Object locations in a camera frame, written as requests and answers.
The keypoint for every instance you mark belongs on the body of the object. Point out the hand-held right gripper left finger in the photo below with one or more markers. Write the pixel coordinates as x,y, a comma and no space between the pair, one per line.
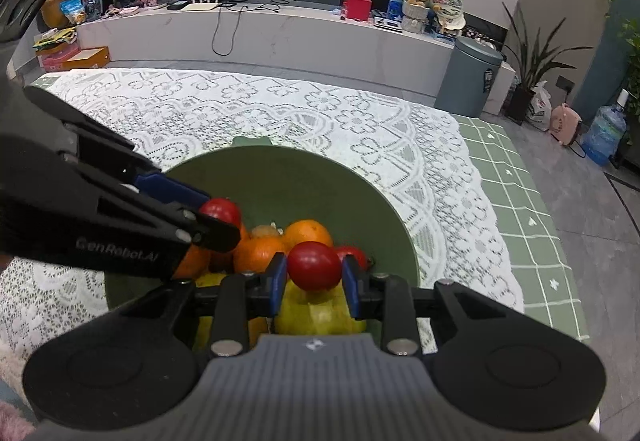
278,283

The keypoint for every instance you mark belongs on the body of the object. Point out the long-leaf potted plant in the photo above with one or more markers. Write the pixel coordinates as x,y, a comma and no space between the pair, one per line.
520,103

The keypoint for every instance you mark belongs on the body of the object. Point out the green colander bowl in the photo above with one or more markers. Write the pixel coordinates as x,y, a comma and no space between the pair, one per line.
310,186

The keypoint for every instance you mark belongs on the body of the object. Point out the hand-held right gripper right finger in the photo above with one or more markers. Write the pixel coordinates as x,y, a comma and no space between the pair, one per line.
350,288

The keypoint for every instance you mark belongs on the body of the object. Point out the pink heater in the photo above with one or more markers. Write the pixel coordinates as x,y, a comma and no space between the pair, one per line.
565,123

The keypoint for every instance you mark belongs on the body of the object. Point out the grey trash can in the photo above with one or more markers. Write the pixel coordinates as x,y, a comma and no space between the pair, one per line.
465,76

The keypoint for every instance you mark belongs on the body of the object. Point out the bushy leafy plant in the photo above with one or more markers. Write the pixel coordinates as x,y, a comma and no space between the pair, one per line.
632,66

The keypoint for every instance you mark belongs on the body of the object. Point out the red tomato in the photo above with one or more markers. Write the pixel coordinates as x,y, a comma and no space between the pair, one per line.
221,211
356,255
314,266

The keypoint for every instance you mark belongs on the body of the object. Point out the white hat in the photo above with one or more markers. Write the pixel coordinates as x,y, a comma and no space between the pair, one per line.
452,25

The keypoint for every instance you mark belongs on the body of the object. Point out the blue box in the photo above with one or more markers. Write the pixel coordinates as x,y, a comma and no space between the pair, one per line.
395,10

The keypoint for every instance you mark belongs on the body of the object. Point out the white basket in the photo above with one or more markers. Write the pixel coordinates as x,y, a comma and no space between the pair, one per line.
415,18

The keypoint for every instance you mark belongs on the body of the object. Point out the yellow-green pear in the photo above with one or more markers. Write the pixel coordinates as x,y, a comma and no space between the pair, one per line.
320,316
207,283

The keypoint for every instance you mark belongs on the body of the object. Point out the blue snack bag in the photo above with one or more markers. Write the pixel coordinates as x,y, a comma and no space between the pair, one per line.
73,11

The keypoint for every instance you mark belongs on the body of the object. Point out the blue water bottle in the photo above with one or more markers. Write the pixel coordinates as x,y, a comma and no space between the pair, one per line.
605,136

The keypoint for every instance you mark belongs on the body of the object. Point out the pink box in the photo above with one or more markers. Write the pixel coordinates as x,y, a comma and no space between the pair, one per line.
52,62

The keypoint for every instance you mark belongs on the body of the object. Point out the orange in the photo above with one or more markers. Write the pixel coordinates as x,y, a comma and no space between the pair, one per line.
222,262
309,232
195,262
257,255

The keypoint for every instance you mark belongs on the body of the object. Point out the brown kiwi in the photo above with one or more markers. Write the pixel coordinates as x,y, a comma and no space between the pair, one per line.
264,231

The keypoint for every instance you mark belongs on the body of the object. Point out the white plastic bag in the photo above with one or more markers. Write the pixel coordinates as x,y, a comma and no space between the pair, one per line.
539,108

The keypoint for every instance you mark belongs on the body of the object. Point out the yellow green packets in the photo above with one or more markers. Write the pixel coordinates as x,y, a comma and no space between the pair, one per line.
52,41

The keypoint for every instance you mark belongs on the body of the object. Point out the white marble media console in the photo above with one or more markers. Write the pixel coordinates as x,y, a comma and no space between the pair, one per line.
325,46

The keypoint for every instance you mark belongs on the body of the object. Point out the red box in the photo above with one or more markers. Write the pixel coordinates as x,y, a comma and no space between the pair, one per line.
357,8

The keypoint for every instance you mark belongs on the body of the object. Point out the orange cardboard box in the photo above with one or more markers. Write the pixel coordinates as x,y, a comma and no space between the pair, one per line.
87,58

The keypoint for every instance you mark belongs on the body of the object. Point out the white lace tablecloth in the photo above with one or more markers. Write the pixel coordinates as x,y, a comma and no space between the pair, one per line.
325,121

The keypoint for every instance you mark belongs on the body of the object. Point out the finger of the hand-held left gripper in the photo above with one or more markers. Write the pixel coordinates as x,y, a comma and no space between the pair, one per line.
170,186
75,191

